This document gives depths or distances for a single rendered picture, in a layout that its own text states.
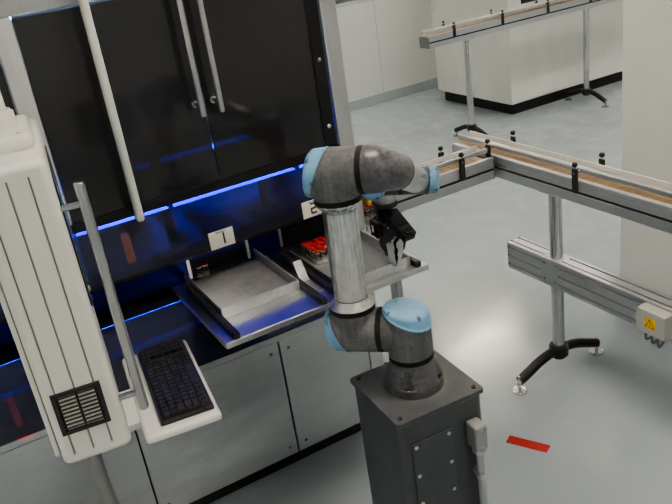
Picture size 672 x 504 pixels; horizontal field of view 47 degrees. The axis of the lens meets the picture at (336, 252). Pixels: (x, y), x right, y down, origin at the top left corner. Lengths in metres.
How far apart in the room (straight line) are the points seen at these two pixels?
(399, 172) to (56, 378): 0.93
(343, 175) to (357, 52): 6.27
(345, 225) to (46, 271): 0.68
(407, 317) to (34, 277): 0.86
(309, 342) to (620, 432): 1.22
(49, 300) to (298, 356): 1.21
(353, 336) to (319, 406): 1.05
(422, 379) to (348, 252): 0.38
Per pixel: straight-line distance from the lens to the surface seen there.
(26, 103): 2.29
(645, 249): 3.67
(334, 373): 2.94
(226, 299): 2.43
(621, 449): 3.10
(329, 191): 1.79
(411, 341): 1.92
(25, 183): 1.75
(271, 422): 2.90
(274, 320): 2.26
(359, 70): 8.05
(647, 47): 3.40
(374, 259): 2.52
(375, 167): 1.76
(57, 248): 1.80
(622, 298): 2.98
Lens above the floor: 1.95
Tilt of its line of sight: 24 degrees down
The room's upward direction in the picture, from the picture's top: 9 degrees counter-clockwise
